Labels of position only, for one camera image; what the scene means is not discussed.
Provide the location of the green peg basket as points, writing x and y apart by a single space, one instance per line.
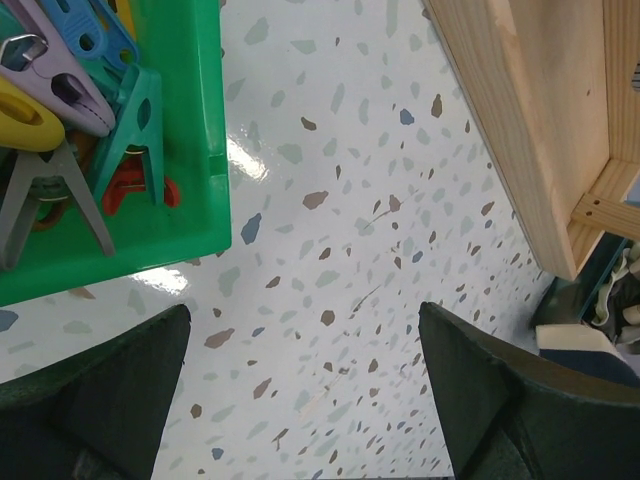
181 41

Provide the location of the wooden rack base tray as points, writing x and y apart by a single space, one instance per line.
554 89

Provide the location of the teal plastic laundry basin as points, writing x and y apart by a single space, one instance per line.
572 301

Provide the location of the purple clothes peg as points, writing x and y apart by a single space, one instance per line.
40 64

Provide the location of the grey clothes peg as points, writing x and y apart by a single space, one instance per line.
35 181

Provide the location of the blue clothes peg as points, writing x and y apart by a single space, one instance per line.
92 31

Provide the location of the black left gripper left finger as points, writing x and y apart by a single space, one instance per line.
98 414

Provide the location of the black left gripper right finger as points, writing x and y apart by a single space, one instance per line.
509 414

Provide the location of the turquoise peg in basket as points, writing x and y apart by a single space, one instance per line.
139 128

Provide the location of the yellow clothes peg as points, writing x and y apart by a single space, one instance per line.
25 123

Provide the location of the red clothes peg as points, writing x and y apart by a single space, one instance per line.
129 179

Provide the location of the pile of underwear in basin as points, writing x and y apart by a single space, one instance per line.
616 307

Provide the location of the navy underwear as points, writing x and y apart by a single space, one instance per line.
585 350

